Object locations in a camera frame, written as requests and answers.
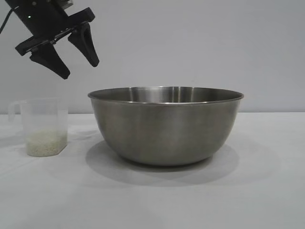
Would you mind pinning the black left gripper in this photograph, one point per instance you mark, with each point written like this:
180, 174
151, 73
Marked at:
44, 21

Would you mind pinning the clear plastic measuring cup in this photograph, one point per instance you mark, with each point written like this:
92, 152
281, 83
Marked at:
45, 114

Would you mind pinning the white rice grains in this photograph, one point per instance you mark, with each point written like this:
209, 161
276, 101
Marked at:
46, 144

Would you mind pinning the stainless steel mixing bowl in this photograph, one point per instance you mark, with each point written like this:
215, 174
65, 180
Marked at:
166, 128

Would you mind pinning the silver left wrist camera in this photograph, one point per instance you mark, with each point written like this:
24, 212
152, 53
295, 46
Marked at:
67, 3

